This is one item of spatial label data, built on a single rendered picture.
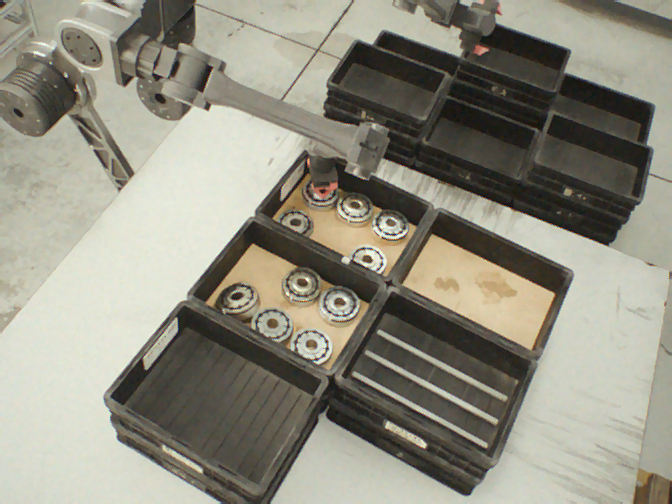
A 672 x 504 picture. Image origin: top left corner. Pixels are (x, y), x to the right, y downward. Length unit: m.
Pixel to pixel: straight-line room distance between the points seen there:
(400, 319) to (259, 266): 0.39
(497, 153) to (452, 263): 1.05
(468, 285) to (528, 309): 0.17
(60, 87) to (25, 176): 1.11
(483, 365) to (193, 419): 0.71
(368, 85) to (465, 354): 1.40
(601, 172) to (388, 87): 0.87
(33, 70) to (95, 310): 0.70
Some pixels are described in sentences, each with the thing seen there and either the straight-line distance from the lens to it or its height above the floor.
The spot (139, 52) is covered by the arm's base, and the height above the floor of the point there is 1.48.
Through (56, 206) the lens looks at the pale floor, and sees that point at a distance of 3.19.
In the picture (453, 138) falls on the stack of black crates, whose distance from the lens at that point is 3.00.
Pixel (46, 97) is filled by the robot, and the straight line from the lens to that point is 2.23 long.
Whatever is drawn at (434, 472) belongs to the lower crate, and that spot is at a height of 0.73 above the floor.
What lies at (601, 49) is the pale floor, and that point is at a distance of 4.40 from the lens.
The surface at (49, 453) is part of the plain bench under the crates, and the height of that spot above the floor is 0.70.
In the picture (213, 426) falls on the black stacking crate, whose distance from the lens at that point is 1.73.
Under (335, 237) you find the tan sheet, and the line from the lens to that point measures 2.01.
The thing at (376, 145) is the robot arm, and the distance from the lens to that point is 1.44.
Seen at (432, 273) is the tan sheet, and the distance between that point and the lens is 1.99.
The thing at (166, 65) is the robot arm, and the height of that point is 1.47.
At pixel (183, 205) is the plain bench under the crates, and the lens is 2.22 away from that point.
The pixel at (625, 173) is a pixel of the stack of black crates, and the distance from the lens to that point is 2.99.
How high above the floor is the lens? 2.42
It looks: 53 degrees down
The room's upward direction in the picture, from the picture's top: 11 degrees clockwise
